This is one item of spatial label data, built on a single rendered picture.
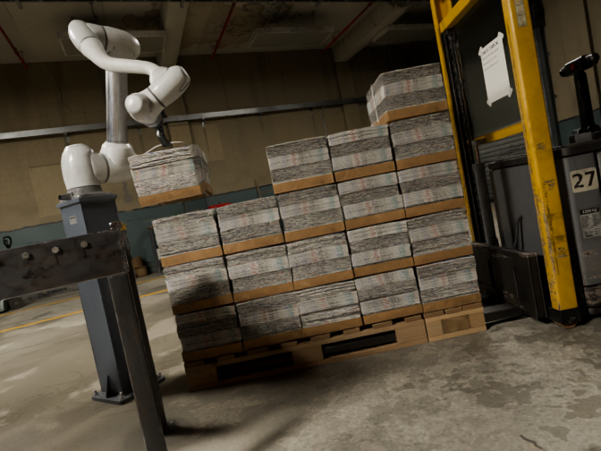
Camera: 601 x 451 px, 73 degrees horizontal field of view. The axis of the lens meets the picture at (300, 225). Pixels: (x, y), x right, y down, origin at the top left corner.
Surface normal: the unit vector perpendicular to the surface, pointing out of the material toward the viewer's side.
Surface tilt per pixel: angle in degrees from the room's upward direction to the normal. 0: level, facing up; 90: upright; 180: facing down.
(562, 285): 90
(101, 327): 90
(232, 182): 90
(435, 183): 90
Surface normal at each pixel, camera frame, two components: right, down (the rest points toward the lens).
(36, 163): 0.37, -0.02
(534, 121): 0.04, 0.04
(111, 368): -0.52, 0.14
